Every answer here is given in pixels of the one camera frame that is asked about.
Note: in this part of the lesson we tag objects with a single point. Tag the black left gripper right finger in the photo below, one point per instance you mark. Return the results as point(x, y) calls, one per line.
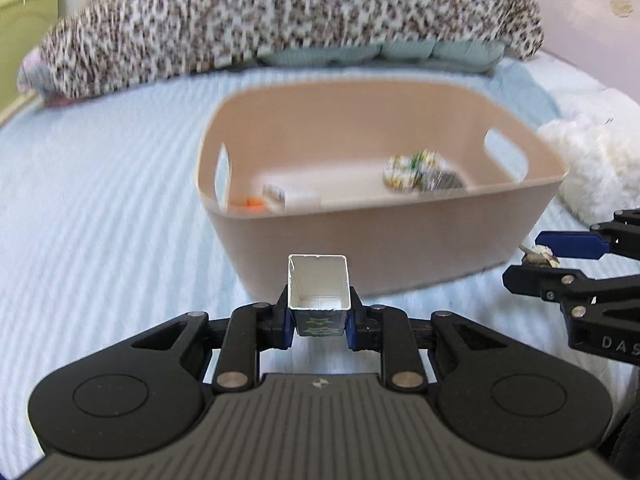
point(397, 338)

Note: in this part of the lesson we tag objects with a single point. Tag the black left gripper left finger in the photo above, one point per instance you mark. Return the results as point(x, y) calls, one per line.
point(252, 329)

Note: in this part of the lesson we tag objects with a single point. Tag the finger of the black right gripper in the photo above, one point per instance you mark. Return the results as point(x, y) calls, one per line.
point(543, 282)
point(573, 244)

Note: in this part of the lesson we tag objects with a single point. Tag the small wrapper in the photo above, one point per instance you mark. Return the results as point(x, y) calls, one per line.
point(538, 255)

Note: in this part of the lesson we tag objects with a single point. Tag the blue white patterned box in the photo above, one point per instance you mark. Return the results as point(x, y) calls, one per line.
point(277, 198)

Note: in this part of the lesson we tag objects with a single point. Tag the floral fabric scrunchie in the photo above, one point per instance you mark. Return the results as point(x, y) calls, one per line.
point(401, 171)

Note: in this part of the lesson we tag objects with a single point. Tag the white fluffy plush toy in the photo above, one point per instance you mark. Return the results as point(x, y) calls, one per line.
point(602, 161)

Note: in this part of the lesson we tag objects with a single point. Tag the beige plastic storage basket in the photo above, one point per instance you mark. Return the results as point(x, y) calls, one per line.
point(334, 137)

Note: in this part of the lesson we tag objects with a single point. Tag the leopard print blanket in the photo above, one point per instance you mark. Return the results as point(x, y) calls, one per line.
point(112, 45)

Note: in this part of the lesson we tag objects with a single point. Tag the green plastic storage bin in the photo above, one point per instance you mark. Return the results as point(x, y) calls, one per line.
point(23, 23)

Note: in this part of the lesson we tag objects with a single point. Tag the pink wall panel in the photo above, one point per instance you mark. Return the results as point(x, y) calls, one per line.
point(601, 37)

